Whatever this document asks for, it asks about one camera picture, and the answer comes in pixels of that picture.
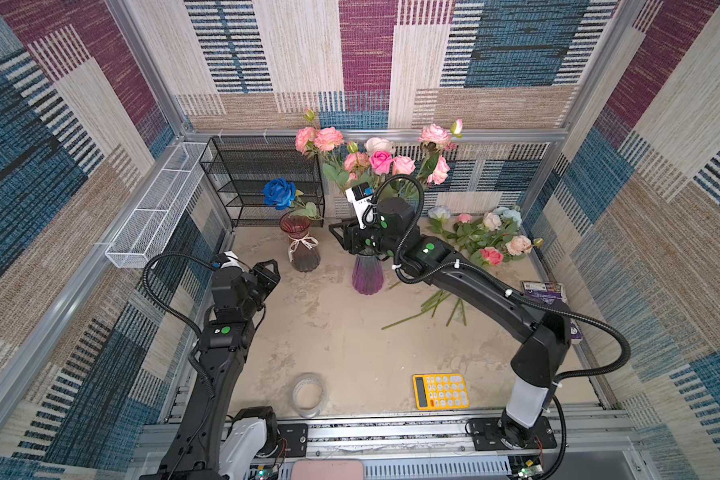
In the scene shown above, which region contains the yellow calculator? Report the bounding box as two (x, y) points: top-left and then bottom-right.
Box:
(412, 373), (471, 411)

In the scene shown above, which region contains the pile of artificial flowers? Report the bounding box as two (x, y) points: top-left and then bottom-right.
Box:
(380, 205), (544, 331)

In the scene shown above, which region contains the white mesh wall basket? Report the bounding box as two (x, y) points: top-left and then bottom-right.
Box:
(105, 142), (205, 269)

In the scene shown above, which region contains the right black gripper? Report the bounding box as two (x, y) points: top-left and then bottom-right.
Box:
(328, 214), (402, 259)

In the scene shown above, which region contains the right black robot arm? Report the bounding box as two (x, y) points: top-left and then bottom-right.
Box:
(329, 183), (631, 449)

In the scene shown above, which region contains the purple blue glass vase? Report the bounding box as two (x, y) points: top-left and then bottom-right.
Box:
(352, 253), (384, 295)

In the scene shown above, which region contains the magenta rose stem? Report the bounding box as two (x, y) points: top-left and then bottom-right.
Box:
(370, 150), (394, 190)

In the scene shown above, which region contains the blue rose stem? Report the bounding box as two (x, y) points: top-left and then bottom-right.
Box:
(262, 178), (322, 221)

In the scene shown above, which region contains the pink tulip bud stem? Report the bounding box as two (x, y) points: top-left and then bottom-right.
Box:
(392, 156), (416, 175)

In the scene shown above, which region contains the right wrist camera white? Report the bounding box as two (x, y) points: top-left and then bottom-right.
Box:
(345, 182), (374, 229)

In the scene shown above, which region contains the purple packet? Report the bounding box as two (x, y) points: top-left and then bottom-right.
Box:
(521, 281), (583, 344)

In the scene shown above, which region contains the dark red glass vase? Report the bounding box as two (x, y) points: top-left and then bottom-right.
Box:
(279, 213), (321, 273)

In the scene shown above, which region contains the clear tape roll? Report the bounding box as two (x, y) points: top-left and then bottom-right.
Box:
(290, 373), (327, 419)

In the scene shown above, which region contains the black wire shelf rack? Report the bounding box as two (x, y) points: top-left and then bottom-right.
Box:
(199, 136), (325, 227)

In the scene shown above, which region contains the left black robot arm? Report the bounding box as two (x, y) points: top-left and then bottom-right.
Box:
(151, 254), (281, 479)

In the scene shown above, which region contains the pink rose stem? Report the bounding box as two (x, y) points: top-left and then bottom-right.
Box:
(339, 141), (372, 189)
(414, 118), (464, 189)
(295, 108), (357, 192)

